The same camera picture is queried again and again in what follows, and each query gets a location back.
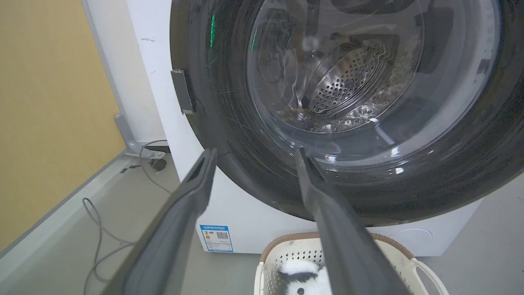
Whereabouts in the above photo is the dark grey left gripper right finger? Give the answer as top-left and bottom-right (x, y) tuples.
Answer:
(295, 147), (411, 295)

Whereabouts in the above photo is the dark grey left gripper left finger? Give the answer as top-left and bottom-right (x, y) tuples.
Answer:
(101, 148), (217, 295)

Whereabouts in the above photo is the round dark washing machine door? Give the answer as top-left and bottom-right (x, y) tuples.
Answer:
(169, 0), (524, 227)

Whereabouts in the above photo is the white washing machine body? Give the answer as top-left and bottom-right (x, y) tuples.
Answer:
(81, 0), (483, 257)

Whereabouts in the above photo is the blue energy label sticker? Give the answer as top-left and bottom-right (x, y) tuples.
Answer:
(200, 225), (234, 253)

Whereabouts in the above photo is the black and white plush toy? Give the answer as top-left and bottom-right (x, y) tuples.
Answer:
(278, 260), (333, 295)

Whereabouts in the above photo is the white plastic laundry basket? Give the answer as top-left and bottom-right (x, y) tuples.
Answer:
(254, 232), (450, 295)

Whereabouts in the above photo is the grey power cable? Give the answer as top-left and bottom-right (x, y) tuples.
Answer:
(82, 140), (172, 295)

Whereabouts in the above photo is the grey metal bracket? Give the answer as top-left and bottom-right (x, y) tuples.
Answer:
(115, 113), (166, 159)

